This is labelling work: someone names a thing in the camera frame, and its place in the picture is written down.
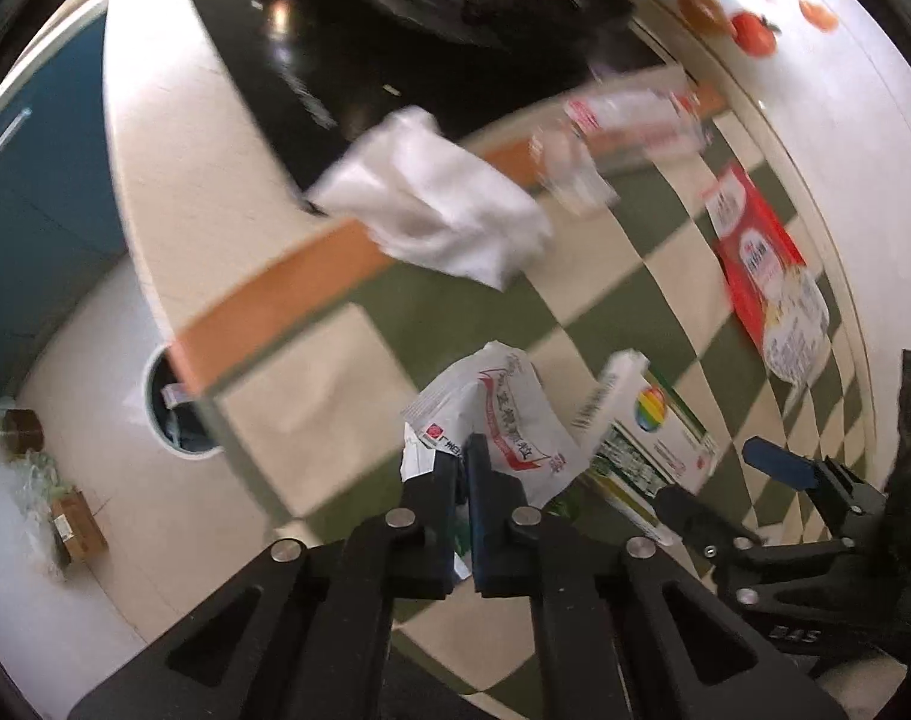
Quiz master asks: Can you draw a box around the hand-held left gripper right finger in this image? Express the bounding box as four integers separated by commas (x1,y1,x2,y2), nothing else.
465,434,850,720

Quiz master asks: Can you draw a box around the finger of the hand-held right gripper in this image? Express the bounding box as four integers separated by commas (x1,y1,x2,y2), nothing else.
741,436,888,550
654,483,768,565

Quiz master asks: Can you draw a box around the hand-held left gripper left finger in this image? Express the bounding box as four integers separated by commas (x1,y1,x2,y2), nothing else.
69,454,461,720

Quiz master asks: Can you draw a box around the white paper packet red print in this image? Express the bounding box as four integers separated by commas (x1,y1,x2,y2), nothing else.
400,341,587,511

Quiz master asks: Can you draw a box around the white box rainbow logo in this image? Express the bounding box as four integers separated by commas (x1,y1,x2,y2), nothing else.
571,349,720,542

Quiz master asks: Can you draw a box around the green checkered tablecloth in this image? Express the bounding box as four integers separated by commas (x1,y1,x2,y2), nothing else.
169,81,873,695

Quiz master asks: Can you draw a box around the red snack packet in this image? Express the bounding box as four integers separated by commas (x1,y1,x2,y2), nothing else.
704,163,833,392

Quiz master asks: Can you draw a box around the round white-rimmed bin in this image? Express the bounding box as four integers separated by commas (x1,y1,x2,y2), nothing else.
139,343,224,461

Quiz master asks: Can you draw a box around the white crumpled tissue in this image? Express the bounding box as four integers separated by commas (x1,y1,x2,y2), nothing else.
305,106,554,290

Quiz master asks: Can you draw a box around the cardboard box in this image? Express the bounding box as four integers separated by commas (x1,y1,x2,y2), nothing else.
49,490,110,565

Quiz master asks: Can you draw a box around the clear plastic bottle red label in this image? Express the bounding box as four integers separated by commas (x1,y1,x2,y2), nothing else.
530,67,715,215

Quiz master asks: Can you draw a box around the clear plastic bag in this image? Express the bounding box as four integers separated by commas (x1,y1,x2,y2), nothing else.
8,450,71,583

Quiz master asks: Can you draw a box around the brown bottle yellow cap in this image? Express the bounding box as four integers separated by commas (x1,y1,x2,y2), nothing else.
0,401,46,455

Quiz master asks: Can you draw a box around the red tomato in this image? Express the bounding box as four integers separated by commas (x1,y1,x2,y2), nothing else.
729,10,781,59

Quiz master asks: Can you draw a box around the blue cabinet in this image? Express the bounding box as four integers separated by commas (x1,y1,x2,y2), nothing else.
0,0,131,400

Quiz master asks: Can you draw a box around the silver cabinet handle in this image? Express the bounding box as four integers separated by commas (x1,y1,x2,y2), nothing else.
0,108,34,163

